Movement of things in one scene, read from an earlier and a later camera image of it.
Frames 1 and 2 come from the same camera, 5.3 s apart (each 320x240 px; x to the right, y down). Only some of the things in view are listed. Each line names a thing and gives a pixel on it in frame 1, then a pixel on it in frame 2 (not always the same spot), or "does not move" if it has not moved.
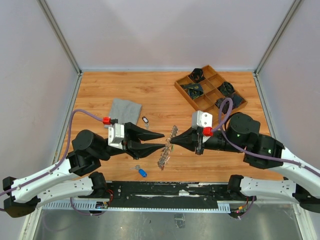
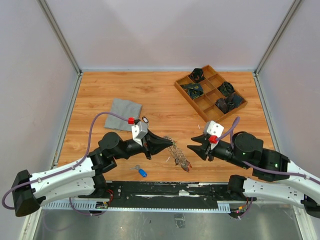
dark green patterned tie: [194, 90] does not move
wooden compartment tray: [211, 92] does not move
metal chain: [165, 155] → [178, 156]
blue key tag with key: [141, 171] does not move
